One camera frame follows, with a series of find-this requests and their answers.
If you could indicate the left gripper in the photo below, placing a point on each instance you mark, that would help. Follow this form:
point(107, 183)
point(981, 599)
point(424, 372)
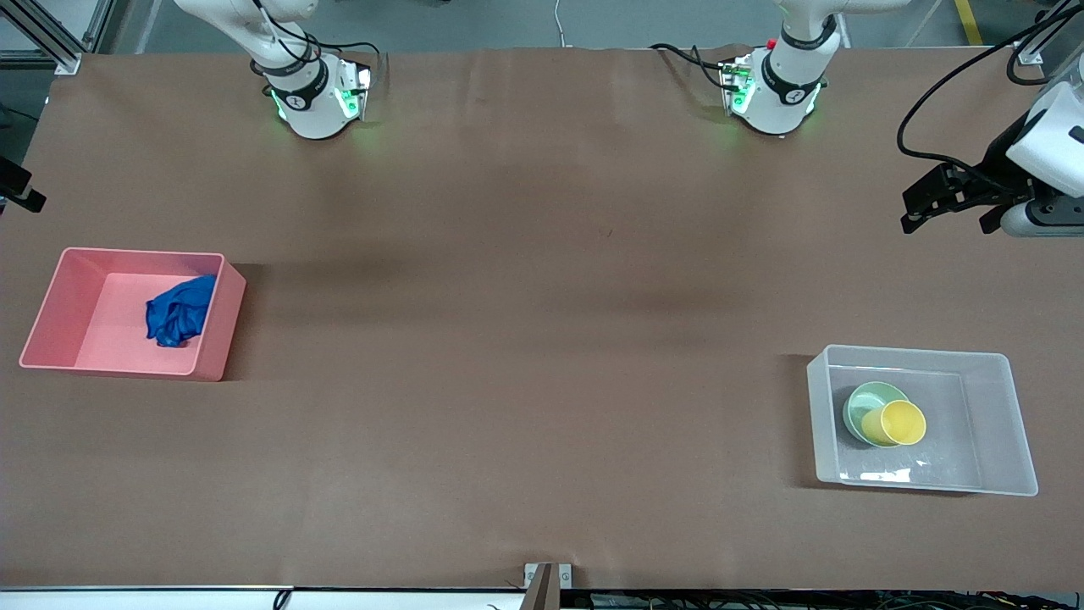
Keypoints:
point(999, 174)

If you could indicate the blue cloth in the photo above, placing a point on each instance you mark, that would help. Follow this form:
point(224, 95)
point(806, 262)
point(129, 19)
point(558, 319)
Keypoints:
point(179, 313)

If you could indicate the mint green bowl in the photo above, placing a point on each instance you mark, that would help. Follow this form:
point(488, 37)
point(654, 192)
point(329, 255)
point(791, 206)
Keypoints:
point(864, 402)

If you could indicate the yellow plastic cup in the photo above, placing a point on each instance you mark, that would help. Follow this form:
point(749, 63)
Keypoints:
point(902, 422)

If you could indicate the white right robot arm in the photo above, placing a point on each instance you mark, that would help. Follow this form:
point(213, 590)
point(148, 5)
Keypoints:
point(313, 110)

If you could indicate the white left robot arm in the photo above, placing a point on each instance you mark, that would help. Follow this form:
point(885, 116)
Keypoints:
point(779, 102)

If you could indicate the clear plastic box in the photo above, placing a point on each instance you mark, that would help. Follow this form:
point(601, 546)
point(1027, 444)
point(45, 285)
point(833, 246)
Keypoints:
point(999, 440)

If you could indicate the pink plastic bin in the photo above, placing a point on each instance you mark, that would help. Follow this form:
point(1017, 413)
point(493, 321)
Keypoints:
point(110, 339)

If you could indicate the brown table cover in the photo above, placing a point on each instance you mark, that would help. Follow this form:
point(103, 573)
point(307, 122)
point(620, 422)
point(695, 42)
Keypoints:
point(542, 339)

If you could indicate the aluminium frame post with bracket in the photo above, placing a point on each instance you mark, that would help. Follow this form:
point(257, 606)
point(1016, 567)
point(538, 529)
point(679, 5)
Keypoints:
point(47, 38)
point(1027, 56)

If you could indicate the metal table edge bracket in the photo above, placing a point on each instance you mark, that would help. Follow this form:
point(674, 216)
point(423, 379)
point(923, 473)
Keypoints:
point(546, 578)

